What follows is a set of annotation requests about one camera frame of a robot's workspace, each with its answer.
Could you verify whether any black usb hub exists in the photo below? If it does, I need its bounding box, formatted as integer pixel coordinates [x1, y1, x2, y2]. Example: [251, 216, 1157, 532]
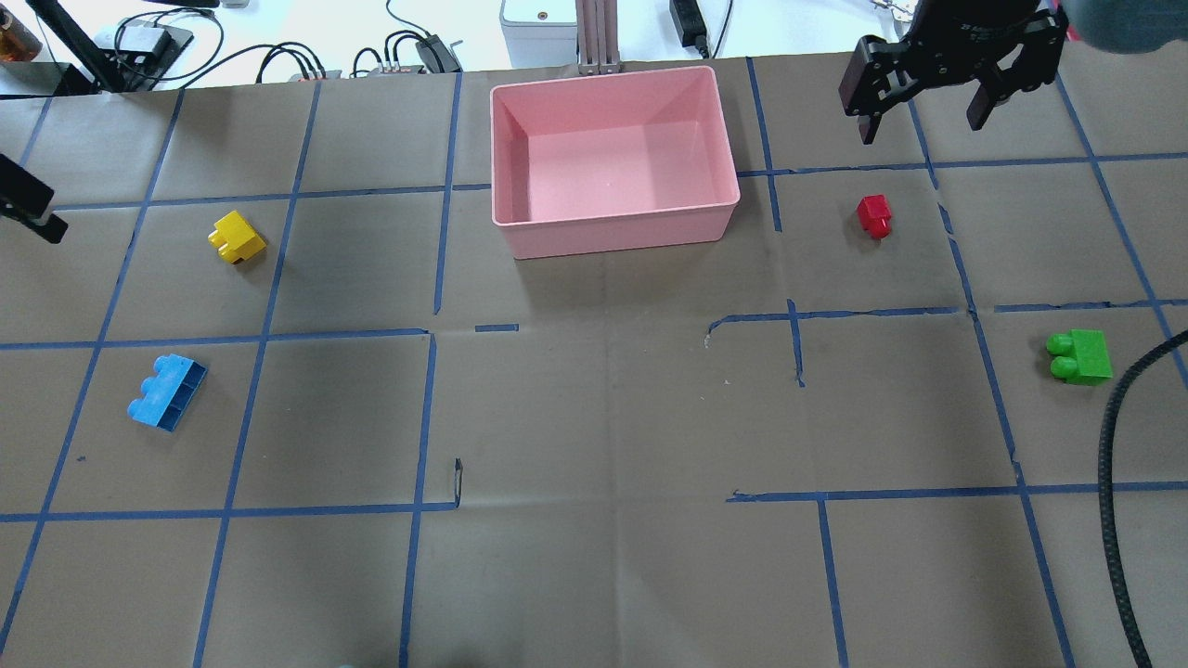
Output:
[94, 19, 194, 73]

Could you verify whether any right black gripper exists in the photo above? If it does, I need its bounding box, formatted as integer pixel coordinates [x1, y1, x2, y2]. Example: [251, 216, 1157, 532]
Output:
[838, 1, 1068, 145]

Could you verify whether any red small block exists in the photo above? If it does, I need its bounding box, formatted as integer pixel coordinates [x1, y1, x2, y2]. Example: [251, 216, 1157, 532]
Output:
[857, 194, 895, 240]

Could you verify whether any yellow two-stud block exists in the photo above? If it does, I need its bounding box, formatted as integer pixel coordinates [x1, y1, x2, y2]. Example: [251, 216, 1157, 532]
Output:
[207, 212, 267, 265]

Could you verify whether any black power adapter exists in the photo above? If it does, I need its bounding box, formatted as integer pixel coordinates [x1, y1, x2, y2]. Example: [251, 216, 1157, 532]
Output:
[666, 0, 709, 57]

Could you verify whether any pink plastic box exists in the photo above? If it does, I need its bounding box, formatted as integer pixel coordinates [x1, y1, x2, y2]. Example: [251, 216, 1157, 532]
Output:
[489, 65, 740, 261]

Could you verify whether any brown paper table cover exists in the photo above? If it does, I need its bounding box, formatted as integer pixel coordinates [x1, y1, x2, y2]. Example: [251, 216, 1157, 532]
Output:
[4, 44, 1184, 667]

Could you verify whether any white square box device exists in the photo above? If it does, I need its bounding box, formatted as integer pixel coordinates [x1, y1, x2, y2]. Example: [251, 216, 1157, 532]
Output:
[499, 1, 577, 69]

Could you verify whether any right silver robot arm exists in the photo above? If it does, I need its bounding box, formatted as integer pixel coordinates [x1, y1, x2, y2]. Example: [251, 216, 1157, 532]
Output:
[838, 1, 1187, 145]

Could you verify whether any aluminium frame post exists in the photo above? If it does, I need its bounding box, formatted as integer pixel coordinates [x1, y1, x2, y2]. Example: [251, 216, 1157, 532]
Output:
[575, 0, 621, 76]

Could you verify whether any green two-stud block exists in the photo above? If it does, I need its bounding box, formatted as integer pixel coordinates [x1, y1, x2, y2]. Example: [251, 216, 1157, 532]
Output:
[1045, 328, 1116, 386]

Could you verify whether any blue three-stud block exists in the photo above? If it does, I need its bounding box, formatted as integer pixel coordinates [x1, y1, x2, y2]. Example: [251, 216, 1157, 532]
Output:
[126, 353, 208, 431]

